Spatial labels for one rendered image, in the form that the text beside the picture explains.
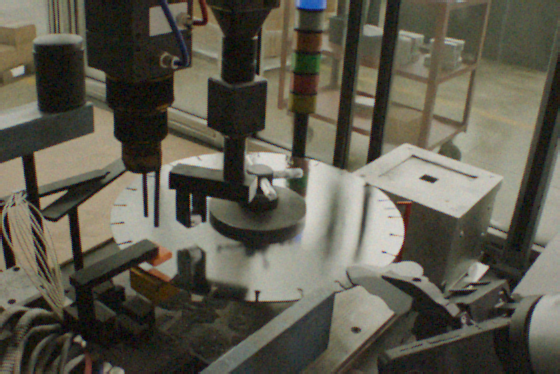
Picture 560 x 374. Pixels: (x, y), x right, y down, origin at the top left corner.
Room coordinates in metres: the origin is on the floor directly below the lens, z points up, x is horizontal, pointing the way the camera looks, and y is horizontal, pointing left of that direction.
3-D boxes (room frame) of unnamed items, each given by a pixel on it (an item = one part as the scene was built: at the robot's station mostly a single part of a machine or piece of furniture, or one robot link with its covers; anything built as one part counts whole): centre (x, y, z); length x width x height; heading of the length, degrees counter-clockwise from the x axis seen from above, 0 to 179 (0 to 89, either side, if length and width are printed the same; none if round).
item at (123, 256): (0.46, 0.14, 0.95); 0.10 x 0.03 x 0.07; 144
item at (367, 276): (0.49, -0.11, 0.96); 0.09 x 0.06 x 0.03; 41
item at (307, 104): (0.92, -0.02, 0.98); 0.05 x 0.04 x 0.03; 54
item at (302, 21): (0.92, -0.02, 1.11); 0.05 x 0.04 x 0.03; 54
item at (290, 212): (0.62, 0.03, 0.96); 0.11 x 0.11 x 0.03
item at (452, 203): (0.85, -0.22, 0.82); 0.18 x 0.18 x 0.15; 54
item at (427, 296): (0.44, -0.13, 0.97); 0.09 x 0.02 x 0.05; 41
